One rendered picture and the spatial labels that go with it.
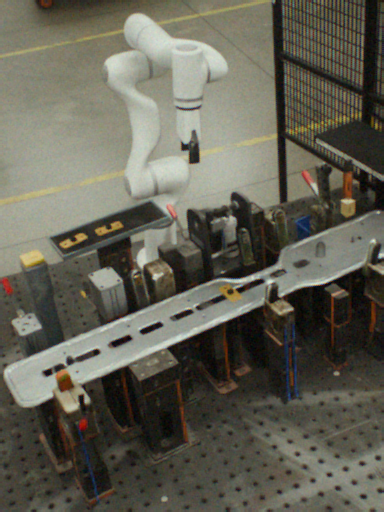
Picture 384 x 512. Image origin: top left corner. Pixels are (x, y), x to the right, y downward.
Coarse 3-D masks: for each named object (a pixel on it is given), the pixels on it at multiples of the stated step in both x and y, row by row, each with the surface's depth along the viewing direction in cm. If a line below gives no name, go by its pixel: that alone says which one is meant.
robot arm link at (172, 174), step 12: (168, 156) 273; (156, 168) 267; (168, 168) 268; (180, 168) 269; (156, 180) 267; (168, 180) 268; (180, 180) 270; (168, 192) 273; (180, 192) 273; (156, 228) 279
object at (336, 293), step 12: (324, 288) 237; (336, 288) 236; (324, 300) 239; (336, 300) 232; (324, 312) 241; (336, 312) 235; (336, 324) 238; (336, 336) 242; (336, 348) 244; (324, 360) 252; (336, 360) 247
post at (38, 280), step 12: (36, 264) 236; (24, 276) 240; (36, 276) 236; (48, 276) 238; (36, 288) 238; (48, 288) 241; (36, 300) 241; (48, 300) 243; (36, 312) 249; (48, 312) 246; (48, 324) 248; (60, 324) 250; (48, 336) 250; (60, 336) 252; (48, 348) 254
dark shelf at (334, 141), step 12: (324, 132) 312; (336, 132) 311; (348, 132) 310; (360, 132) 309; (372, 132) 308; (324, 144) 307; (336, 144) 303; (348, 144) 302; (360, 144) 301; (372, 144) 300; (348, 156) 295; (360, 156) 293; (372, 156) 292; (372, 168) 285
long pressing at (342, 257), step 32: (352, 224) 262; (288, 256) 250; (352, 256) 247; (256, 288) 238; (288, 288) 237; (128, 320) 232; (160, 320) 230; (192, 320) 229; (224, 320) 228; (128, 352) 220; (32, 384) 214
